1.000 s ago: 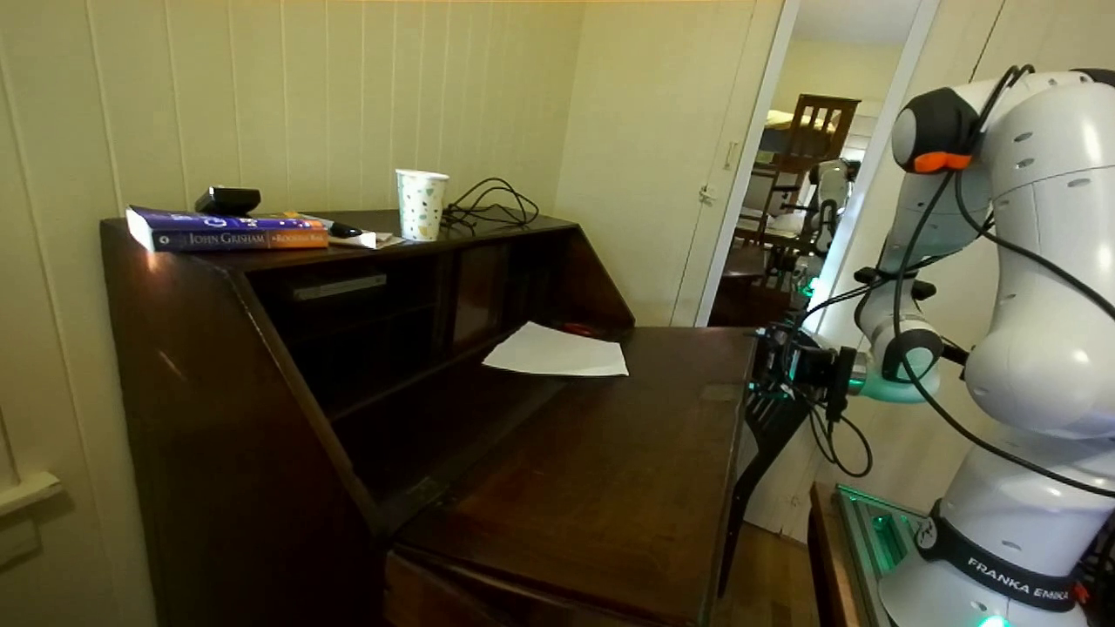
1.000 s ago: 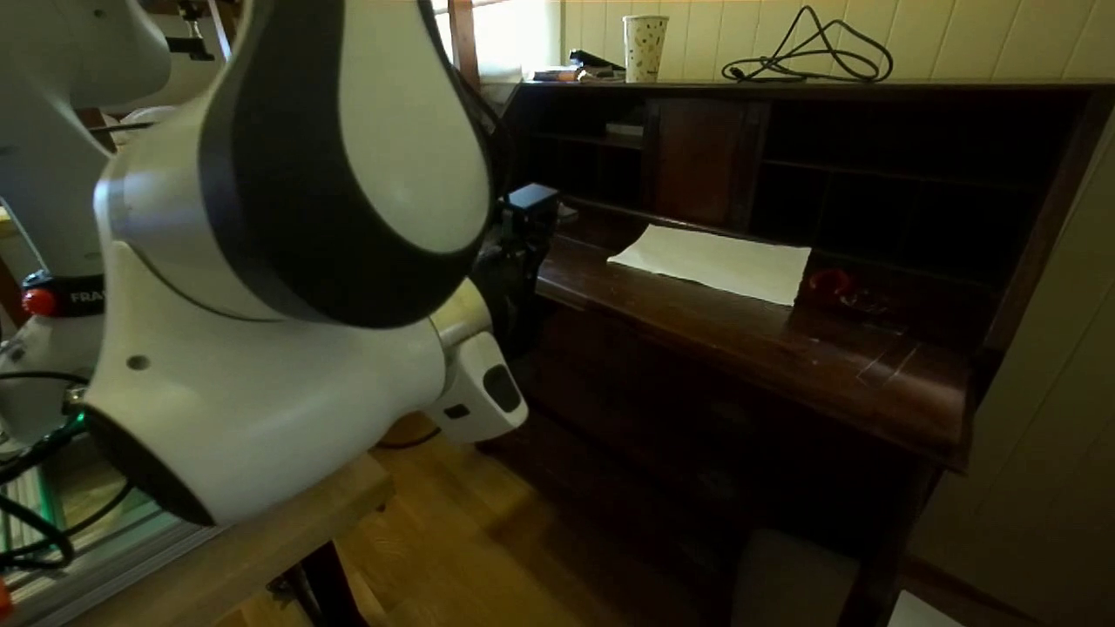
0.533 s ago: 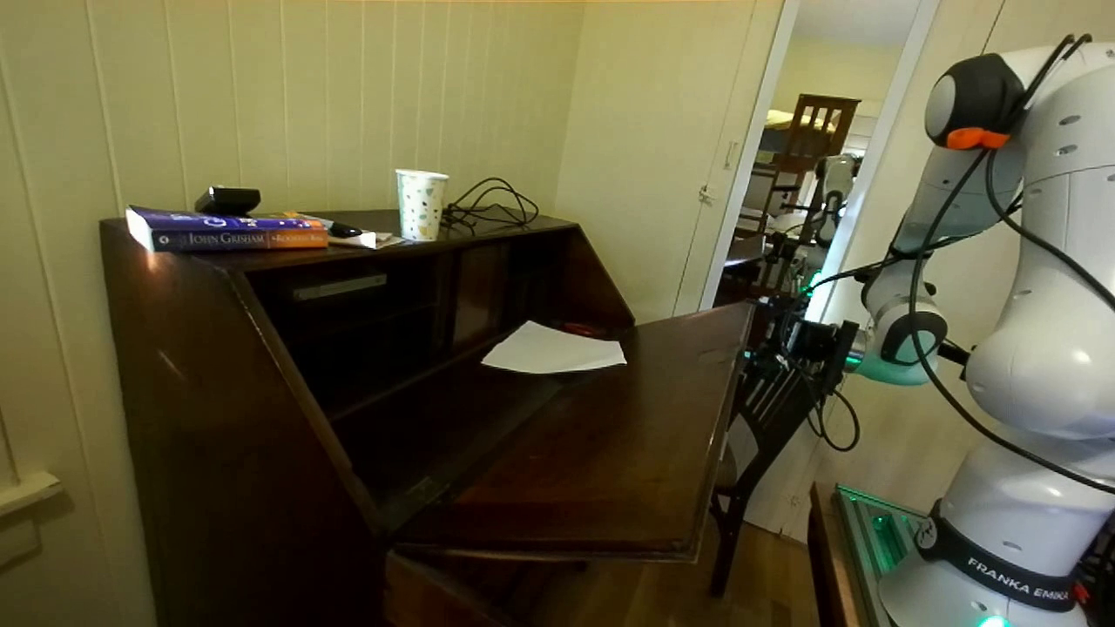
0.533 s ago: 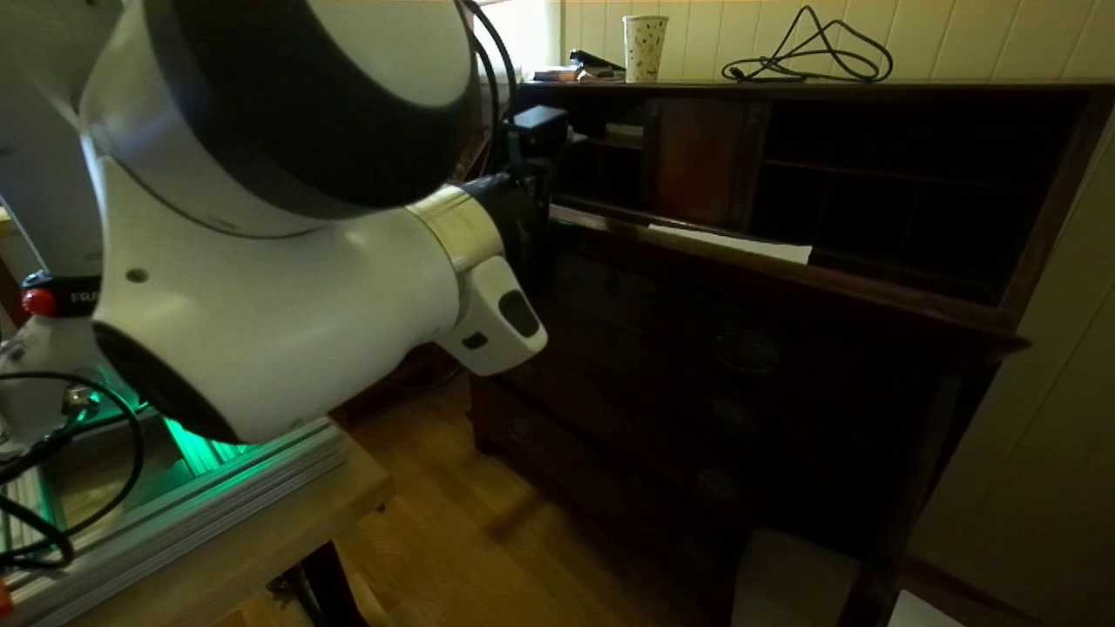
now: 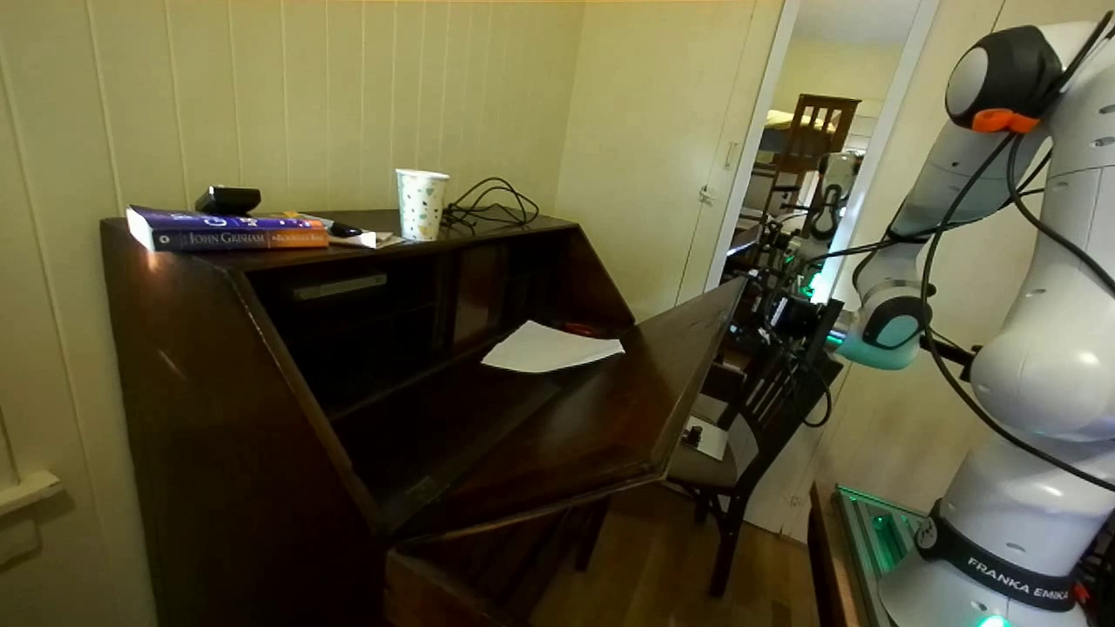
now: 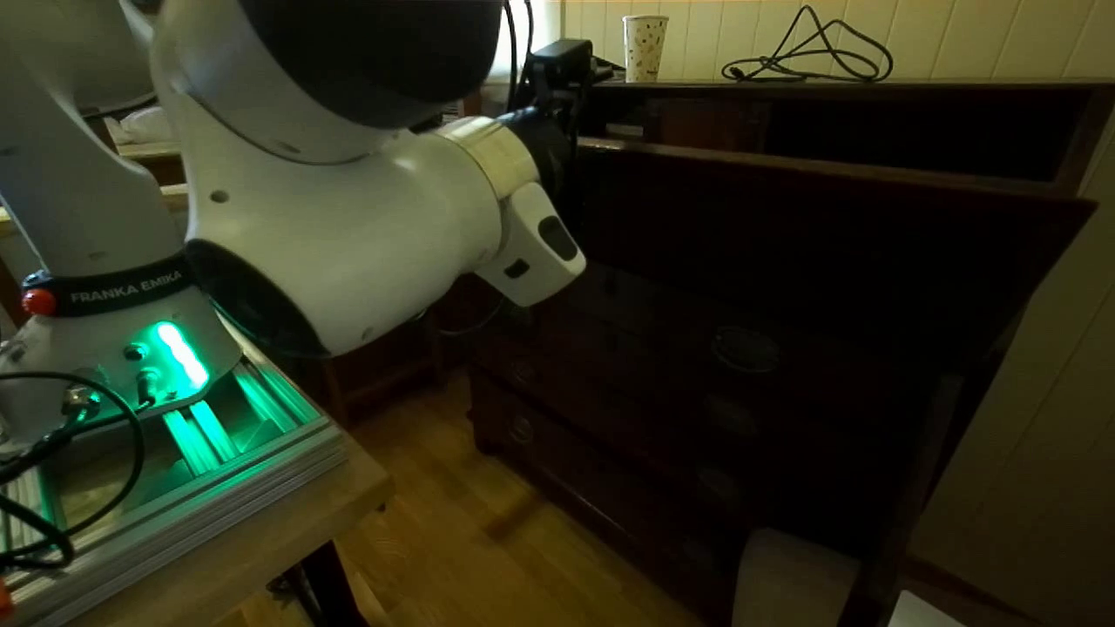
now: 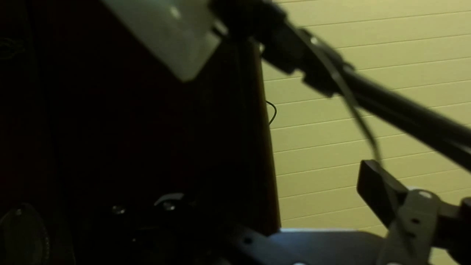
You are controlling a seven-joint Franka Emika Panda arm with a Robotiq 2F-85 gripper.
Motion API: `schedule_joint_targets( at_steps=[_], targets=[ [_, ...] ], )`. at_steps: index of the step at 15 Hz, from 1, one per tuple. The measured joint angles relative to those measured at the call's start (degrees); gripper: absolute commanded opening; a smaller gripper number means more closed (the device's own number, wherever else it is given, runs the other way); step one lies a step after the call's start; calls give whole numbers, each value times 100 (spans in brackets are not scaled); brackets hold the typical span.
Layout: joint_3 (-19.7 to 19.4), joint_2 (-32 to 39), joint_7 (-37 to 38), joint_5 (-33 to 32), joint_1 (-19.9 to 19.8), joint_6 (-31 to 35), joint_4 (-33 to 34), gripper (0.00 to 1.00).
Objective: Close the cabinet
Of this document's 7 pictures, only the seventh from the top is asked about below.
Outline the thin black hanging cable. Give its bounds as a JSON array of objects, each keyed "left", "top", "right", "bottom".
[{"left": 309, "top": 42, "right": 387, "bottom": 167}]

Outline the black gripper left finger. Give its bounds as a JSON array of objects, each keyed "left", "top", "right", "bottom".
[{"left": 89, "top": 192, "right": 259, "bottom": 265}]

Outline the black tangled cable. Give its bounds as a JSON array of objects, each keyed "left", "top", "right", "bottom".
[{"left": 263, "top": 99, "right": 279, "bottom": 125}]

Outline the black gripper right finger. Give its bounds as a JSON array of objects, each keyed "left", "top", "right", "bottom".
[{"left": 356, "top": 158, "right": 471, "bottom": 265}]

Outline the white rectangular device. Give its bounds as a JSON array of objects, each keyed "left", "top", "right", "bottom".
[{"left": 101, "top": 0, "right": 223, "bottom": 84}]

